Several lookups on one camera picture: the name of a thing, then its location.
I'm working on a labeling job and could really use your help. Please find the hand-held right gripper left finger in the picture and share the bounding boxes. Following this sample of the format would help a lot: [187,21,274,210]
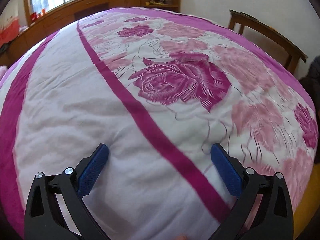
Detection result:
[24,144,110,240]

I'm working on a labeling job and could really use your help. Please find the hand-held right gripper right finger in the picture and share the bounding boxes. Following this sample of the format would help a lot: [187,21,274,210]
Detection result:
[207,143,294,240]

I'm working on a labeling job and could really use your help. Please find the small items on shelf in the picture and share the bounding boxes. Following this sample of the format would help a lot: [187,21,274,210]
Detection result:
[146,0,173,6]

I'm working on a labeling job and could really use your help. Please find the floral pink bed blanket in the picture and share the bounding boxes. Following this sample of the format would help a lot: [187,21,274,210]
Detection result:
[0,7,318,240]

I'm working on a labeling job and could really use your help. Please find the wooden chair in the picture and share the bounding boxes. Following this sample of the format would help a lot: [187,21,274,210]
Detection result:
[228,9,308,75]

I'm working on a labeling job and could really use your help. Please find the orange pink curtain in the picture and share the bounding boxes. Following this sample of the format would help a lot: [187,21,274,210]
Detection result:
[0,17,21,48]

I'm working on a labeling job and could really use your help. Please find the dark cloth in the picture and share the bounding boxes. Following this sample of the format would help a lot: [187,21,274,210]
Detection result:
[298,55,320,112]

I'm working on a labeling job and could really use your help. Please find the red items on windowsill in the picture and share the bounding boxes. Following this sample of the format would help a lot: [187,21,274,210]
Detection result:
[29,9,47,22]

